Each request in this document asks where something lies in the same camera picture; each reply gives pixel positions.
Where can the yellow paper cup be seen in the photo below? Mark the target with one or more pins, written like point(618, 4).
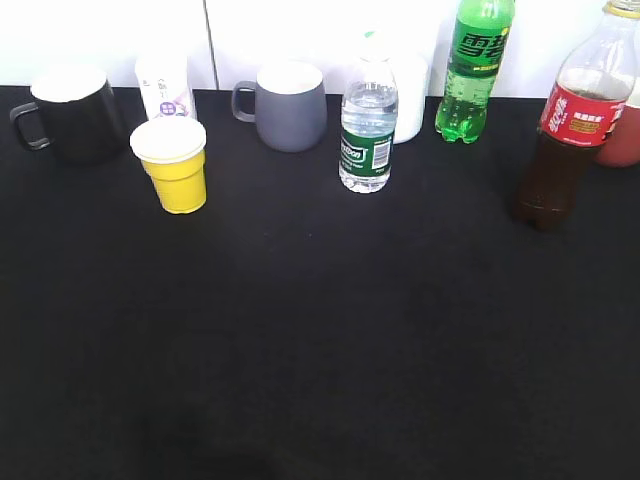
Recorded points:
point(172, 153)

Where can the cola bottle red label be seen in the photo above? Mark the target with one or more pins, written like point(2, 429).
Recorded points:
point(588, 98)

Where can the white cup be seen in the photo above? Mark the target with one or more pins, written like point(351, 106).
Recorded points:
point(411, 73)

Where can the green sprite bottle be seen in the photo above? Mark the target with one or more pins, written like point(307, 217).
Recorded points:
point(479, 38)

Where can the grey mug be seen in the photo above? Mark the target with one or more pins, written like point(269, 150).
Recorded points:
point(287, 104)

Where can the water bottle green label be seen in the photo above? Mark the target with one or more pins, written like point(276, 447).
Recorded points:
point(369, 110)

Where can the white milk carton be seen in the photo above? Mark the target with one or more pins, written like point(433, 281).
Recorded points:
point(164, 85)

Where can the black mug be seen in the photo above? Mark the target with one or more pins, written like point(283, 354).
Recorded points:
point(81, 120)

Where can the red pink mug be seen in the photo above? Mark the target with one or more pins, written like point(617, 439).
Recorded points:
point(622, 149)

